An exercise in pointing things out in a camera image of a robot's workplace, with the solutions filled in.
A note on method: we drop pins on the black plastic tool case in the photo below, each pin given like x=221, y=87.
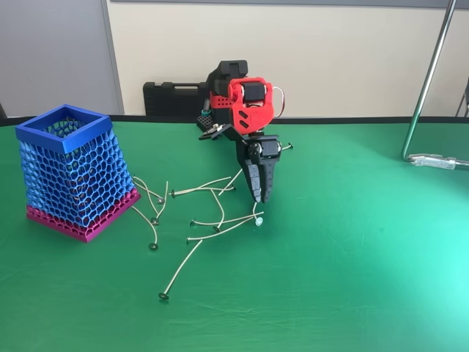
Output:
x=172, y=99

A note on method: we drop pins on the white candle wick metal base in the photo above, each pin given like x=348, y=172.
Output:
x=172, y=192
x=193, y=222
x=188, y=239
x=155, y=221
x=259, y=221
x=217, y=229
x=144, y=199
x=153, y=246
x=227, y=186
x=163, y=295
x=233, y=188
x=160, y=200

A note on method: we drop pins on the green cloth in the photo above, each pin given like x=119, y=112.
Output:
x=329, y=256

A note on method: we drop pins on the black metal chair frame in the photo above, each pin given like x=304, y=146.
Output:
x=464, y=99

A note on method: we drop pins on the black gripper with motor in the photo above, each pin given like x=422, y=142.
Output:
x=264, y=151

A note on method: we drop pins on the small grey teal tool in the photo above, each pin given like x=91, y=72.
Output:
x=206, y=108

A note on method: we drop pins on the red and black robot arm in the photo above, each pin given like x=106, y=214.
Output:
x=253, y=113

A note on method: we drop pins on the blue and purple lattice basket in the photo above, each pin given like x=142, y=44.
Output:
x=73, y=176

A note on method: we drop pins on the small camera on black bracket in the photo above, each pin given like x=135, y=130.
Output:
x=212, y=132

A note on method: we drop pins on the chrome tube stand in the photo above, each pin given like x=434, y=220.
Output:
x=427, y=80

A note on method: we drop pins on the long rod at top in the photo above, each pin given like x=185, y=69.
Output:
x=290, y=146

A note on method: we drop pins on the black perforated arm base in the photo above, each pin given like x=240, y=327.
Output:
x=204, y=124

